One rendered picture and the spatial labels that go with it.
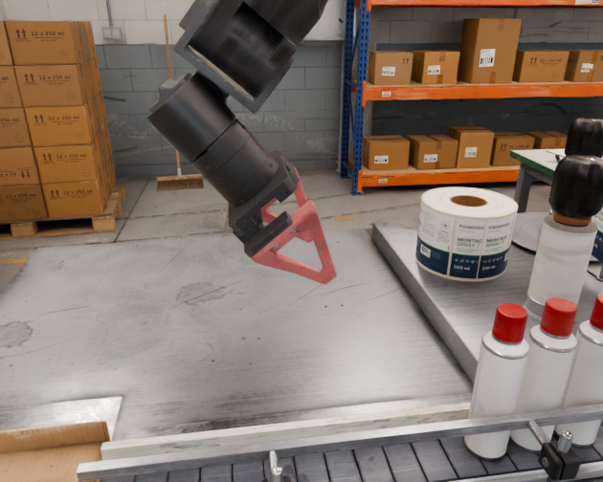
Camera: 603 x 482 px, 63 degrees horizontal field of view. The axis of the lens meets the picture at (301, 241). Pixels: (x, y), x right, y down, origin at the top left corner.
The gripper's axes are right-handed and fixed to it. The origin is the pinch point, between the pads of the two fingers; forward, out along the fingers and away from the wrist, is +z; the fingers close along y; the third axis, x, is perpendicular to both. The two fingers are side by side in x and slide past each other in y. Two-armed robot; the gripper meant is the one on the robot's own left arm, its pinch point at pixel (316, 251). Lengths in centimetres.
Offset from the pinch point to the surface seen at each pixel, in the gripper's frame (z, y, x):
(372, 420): 25.3, 3.8, 10.1
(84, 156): -24, 297, 118
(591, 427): 42.3, -1.3, -10.6
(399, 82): 96, 360, -89
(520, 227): 62, 67, -34
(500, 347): 23.3, -0.7, -8.1
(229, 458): 10.7, -3.7, 21.4
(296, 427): 18.9, 3.9, 17.6
